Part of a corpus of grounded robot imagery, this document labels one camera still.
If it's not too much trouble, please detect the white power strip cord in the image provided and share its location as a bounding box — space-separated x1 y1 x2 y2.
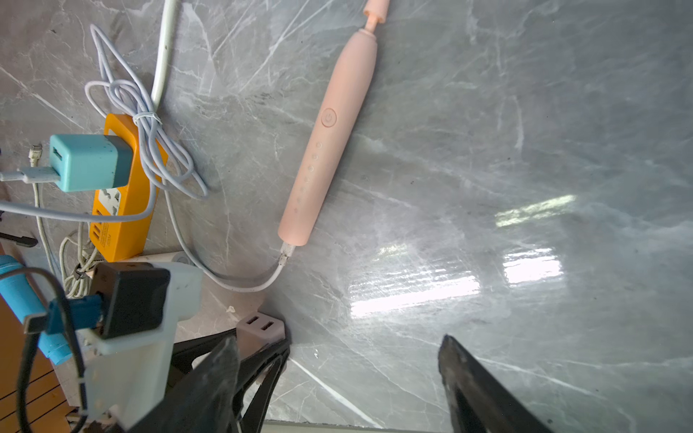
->
150 0 180 109

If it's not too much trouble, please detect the white USB cable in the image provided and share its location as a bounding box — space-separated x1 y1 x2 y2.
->
0 23 296 294

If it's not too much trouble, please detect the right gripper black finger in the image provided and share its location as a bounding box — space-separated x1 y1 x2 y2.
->
438 335 550 432

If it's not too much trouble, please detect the pink charger adapter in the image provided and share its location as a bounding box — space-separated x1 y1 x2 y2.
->
236 312 286 360

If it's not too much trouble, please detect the white electric toothbrush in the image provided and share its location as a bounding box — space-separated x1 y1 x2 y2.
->
127 251 193 265

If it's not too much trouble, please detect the orange power strip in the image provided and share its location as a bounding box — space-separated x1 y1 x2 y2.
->
90 114 152 263

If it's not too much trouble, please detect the pink electric toothbrush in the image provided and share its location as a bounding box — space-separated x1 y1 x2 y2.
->
278 1 390 247

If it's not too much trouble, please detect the teal charger adapter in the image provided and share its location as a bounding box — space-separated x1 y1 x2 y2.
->
49 135 134 192

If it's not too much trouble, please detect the blue handheld microphone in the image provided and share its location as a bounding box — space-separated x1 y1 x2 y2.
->
1 274 72 366

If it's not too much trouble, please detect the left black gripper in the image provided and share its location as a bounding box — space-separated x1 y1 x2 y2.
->
129 329 290 432

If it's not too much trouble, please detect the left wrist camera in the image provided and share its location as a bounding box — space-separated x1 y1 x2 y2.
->
21 262 205 431

